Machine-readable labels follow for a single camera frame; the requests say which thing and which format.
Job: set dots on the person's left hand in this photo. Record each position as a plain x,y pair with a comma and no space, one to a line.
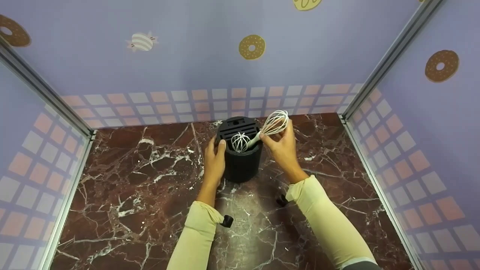
213,165

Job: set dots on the person's right hand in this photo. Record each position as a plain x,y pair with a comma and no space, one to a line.
284,150

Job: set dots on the person's left index finger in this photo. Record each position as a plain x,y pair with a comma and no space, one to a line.
212,144

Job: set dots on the person's left thumb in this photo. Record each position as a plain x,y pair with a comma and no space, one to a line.
221,150

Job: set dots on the person's right index finger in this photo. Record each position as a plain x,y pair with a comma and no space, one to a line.
287,128

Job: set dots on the person's right thumb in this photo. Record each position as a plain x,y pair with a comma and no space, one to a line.
269,141

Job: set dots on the large white whisk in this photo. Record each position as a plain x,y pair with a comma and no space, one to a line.
270,126

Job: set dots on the black cylindrical utensil holder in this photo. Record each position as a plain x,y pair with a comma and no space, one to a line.
240,150

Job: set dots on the person's left forearm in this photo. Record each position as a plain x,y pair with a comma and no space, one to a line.
198,228

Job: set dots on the person's right forearm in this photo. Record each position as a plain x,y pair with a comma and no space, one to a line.
328,221

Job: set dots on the small white whisk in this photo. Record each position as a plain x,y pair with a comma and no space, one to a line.
240,142

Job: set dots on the black wrist band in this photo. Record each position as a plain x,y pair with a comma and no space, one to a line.
282,200
227,221

